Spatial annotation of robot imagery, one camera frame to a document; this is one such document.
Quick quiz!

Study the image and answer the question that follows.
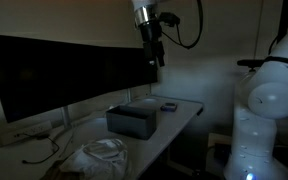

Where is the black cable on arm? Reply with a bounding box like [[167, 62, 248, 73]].
[[236, 55, 288, 71]]

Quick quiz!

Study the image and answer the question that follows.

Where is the black computer monitor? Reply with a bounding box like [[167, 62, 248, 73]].
[[0, 33, 108, 124], [104, 44, 160, 96]]

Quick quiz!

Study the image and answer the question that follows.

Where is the black vertical pole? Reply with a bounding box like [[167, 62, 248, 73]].
[[276, 0, 288, 43]]

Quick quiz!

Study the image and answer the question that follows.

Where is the black looping robot cable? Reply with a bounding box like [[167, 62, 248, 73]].
[[160, 0, 205, 50]]

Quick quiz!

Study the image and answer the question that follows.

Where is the grey rectangular box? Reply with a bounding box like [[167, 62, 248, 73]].
[[105, 104, 158, 141]]

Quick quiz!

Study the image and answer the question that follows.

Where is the white power strip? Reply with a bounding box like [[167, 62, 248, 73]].
[[0, 120, 54, 146]]

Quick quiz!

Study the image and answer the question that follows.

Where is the white cloth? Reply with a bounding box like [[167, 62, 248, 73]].
[[58, 138, 132, 180]]

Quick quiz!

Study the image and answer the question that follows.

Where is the silver monitor stand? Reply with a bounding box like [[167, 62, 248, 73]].
[[124, 87, 162, 107], [60, 105, 118, 135]]

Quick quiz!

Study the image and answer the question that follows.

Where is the thin black cable with plug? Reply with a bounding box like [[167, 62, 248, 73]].
[[21, 132, 61, 165]]

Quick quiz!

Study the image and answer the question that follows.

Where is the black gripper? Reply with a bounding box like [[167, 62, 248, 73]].
[[138, 20, 167, 68]]

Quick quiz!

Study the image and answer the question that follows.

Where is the small black box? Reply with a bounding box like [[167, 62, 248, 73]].
[[213, 142, 233, 161]]

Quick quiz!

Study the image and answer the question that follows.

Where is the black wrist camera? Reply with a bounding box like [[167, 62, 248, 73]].
[[158, 12, 181, 28]]

